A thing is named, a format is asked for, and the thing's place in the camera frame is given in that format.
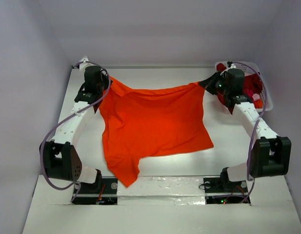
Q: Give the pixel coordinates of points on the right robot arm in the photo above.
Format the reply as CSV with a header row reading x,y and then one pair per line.
x,y
268,153

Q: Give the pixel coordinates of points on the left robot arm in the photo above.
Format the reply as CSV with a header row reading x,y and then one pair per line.
x,y
58,155

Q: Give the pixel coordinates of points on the white plastic basket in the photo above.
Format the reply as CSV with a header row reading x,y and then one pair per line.
x,y
250,68

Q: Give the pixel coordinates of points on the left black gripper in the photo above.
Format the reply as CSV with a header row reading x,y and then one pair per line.
x,y
106,79

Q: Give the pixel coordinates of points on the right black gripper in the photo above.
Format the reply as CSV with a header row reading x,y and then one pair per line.
x,y
211,83

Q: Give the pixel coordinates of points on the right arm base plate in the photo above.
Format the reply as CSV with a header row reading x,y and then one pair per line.
x,y
218,192

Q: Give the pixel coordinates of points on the dark red t shirt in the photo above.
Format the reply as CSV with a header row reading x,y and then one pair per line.
x,y
237,100

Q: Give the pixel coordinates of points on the pink garment in basket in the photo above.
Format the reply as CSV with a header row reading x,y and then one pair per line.
x,y
253,86

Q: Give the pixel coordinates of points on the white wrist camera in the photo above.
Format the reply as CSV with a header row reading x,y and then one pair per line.
x,y
229,65
83,63

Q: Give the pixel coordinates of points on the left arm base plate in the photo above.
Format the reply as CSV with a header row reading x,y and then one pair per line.
x,y
105,194

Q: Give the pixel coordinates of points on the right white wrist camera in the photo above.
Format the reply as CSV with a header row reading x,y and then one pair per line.
x,y
229,65

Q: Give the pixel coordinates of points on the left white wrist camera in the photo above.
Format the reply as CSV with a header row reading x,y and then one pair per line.
x,y
83,63

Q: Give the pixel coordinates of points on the orange t shirt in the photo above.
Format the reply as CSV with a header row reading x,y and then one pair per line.
x,y
140,123

